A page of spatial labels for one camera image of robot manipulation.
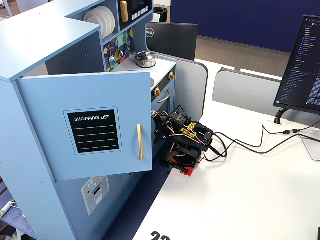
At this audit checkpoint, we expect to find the silver flat plate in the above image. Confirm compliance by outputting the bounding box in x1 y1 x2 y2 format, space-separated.
299 134 320 162

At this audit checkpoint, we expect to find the dark toy microwave door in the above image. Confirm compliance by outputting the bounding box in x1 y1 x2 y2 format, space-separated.
117 0 154 31

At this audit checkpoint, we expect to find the red robot base clamp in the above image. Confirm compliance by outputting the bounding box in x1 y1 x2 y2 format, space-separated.
166 159 196 178

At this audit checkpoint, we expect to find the long gold cabinet door handle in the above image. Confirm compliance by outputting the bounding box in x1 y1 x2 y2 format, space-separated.
136 124 144 161

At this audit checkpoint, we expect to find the blue partition panel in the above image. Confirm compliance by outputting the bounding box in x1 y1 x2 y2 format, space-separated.
169 0 320 54

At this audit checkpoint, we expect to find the gold microwave handle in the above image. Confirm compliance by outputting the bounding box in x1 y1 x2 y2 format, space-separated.
119 0 130 23

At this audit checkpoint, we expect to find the monitor showing code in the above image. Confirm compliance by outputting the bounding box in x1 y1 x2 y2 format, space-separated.
273 14 320 116

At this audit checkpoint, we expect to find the thick black cable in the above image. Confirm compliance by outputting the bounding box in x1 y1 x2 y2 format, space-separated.
203 133 320 163

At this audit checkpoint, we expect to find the thin black cable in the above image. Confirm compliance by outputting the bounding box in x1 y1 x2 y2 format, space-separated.
212 123 286 151

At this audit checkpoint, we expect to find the steel toy pot with lid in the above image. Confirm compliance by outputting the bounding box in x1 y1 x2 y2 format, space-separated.
132 50 158 69

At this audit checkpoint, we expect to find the white green marker pen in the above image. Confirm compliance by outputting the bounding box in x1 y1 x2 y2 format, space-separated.
0 198 14 219

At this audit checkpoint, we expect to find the slotted metal toy spatula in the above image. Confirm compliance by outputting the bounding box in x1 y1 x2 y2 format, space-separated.
108 41 116 68

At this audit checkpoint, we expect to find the white toy plate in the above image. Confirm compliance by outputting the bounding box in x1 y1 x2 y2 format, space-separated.
82 8 109 40
99 5 117 35
92 6 113 38

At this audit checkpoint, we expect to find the black trash bin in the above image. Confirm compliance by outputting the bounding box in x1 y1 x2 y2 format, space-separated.
153 6 168 24

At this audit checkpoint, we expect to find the gray desk divider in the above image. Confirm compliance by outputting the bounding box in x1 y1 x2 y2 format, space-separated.
211 67 320 129
149 51 209 121

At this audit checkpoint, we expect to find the gold oven handle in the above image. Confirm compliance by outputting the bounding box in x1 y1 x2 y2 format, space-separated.
157 88 172 104

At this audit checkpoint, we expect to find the blue toy kitchen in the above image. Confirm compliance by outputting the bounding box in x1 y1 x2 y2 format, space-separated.
0 0 177 240

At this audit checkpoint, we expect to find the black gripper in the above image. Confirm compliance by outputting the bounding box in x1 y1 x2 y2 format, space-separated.
152 110 192 145

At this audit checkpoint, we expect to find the blue shopping list cabinet door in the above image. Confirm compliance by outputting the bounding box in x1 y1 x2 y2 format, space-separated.
15 70 153 182

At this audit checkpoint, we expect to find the black Dell monitor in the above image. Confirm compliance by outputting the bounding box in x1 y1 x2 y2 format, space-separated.
145 21 199 62

